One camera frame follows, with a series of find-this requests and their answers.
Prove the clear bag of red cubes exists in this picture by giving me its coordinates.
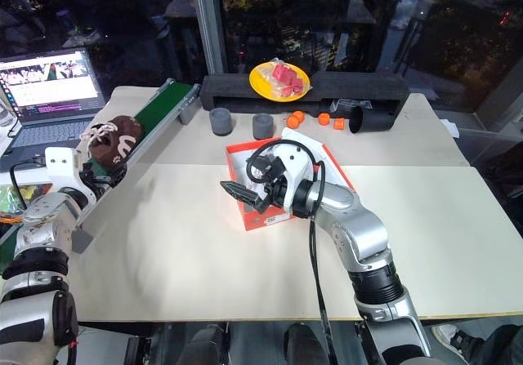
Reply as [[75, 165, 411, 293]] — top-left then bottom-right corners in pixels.
[[261, 57, 311, 99]]

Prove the white sneaker of bystander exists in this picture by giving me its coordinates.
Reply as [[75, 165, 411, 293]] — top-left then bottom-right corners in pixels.
[[431, 323, 472, 358]]

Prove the orange wire bundle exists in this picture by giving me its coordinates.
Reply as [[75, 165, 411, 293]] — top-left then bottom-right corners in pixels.
[[0, 211, 26, 226]]

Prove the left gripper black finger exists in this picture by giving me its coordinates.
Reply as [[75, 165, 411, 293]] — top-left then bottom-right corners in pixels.
[[106, 163, 128, 189]]

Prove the long black foam block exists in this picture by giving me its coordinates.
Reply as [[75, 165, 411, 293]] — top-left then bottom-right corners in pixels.
[[199, 73, 411, 131]]

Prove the yellow plate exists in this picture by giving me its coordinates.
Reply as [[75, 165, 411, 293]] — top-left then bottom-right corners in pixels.
[[248, 60, 312, 102]]

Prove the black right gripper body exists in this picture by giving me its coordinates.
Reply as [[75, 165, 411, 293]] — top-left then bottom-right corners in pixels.
[[245, 155, 292, 211]]

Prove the green yellow printed sheet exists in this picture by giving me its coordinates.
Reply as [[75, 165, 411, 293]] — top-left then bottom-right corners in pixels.
[[0, 183, 55, 211]]

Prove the dark rounded shape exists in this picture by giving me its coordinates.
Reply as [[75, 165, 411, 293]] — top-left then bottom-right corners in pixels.
[[284, 322, 333, 365], [186, 323, 230, 365]]

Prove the grey cylindrical cup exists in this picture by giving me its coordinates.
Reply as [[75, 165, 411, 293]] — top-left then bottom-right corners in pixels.
[[252, 114, 275, 140], [209, 107, 235, 137]]

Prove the grey open laptop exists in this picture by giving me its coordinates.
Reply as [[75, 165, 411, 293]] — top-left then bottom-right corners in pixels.
[[0, 47, 109, 162]]

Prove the green conveyor belt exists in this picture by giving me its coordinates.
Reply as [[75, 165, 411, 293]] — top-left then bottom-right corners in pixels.
[[0, 78, 201, 260]]

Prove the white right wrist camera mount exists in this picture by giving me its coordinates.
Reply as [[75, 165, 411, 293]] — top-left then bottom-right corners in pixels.
[[267, 139, 315, 219]]

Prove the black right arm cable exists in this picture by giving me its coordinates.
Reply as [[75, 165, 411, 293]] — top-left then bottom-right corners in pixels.
[[244, 138, 341, 365]]

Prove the black cylindrical tube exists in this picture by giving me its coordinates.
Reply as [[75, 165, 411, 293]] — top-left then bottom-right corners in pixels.
[[348, 105, 396, 135]]

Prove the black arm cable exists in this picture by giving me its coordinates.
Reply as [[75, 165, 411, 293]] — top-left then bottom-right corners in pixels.
[[8, 155, 48, 211], [244, 138, 341, 365]]

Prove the aluminium window post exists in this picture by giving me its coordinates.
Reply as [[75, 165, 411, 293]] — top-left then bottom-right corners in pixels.
[[190, 0, 228, 77]]

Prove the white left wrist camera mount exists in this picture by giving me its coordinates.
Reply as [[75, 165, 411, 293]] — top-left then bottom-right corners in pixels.
[[43, 146, 98, 209]]

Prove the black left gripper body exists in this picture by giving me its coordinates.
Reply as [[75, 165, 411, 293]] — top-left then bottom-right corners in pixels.
[[79, 161, 114, 197]]

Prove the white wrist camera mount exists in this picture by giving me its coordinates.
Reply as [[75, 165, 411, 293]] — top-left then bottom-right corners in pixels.
[[267, 139, 315, 219], [43, 146, 98, 209]]

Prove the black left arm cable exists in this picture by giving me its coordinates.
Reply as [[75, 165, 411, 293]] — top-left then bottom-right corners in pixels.
[[8, 155, 48, 211]]

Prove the clear plastic bag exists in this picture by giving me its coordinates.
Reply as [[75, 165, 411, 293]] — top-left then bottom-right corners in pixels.
[[329, 98, 373, 119]]

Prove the orange shoebox with white lid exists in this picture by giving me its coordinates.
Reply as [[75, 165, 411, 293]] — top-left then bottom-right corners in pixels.
[[225, 127, 355, 233]]

